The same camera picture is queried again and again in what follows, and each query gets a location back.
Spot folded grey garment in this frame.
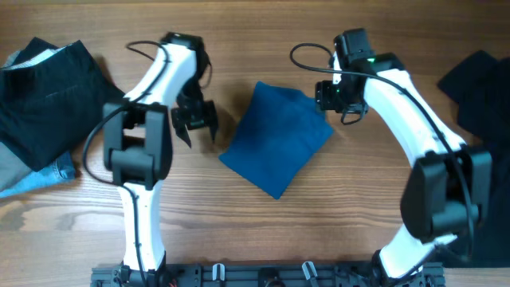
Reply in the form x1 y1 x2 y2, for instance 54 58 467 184
0 143 32 191

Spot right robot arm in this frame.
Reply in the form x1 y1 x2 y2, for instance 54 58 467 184
316 29 492 286

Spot folded black garment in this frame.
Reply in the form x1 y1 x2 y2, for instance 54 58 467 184
1 37 124 171

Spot folded blue jeans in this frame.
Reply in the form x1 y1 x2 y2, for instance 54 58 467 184
1 152 76 199

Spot black garment pile right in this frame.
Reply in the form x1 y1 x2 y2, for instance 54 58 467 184
437 50 509 268

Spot right black camera cable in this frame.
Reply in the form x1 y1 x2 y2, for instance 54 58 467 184
288 42 477 280

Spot blue polo shirt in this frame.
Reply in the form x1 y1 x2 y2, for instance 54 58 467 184
219 81 333 199

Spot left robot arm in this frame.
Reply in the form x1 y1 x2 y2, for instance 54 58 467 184
91 32 218 286

